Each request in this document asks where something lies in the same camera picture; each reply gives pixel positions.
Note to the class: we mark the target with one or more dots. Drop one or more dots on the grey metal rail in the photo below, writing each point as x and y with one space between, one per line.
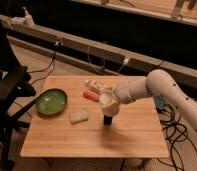
138 61

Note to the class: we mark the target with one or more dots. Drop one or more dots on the wooden table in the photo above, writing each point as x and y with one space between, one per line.
134 132

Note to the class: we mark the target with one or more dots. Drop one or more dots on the black chair frame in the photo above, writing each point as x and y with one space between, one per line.
14 84

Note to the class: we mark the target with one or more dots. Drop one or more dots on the blue device on floor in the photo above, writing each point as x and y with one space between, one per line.
159 103

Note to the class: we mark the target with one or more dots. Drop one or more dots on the orange carrot toy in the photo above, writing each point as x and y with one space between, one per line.
91 96

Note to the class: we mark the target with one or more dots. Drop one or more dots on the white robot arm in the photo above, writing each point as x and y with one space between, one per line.
158 83

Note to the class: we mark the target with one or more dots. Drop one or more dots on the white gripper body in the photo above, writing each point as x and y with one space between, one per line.
108 103

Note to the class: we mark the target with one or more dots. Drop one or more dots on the green ceramic plate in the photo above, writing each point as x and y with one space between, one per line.
51 102

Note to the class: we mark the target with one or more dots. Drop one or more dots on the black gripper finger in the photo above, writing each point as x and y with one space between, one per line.
107 120

